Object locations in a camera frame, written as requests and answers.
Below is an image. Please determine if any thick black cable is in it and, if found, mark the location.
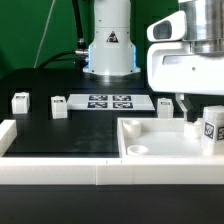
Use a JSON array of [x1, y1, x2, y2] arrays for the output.
[[39, 0, 90, 68]]

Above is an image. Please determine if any thin grey cable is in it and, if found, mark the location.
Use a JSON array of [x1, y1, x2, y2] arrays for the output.
[[33, 0, 57, 67]]

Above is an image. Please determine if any white U-shaped fence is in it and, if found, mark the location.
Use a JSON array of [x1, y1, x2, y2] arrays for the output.
[[0, 120, 224, 185]]

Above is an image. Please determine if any white marker sheet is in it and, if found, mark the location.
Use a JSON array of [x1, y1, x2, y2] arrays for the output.
[[67, 94, 154, 111]]

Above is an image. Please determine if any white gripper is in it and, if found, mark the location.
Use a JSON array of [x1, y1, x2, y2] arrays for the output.
[[147, 42, 224, 121]]

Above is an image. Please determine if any white square tabletop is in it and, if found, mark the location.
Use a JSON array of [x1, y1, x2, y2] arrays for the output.
[[117, 118, 224, 158]]

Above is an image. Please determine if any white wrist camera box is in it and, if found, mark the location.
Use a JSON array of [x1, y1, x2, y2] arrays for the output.
[[147, 11, 186, 43]]

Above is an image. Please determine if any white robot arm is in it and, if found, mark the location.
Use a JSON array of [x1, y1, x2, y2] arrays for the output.
[[83, 0, 224, 112]]

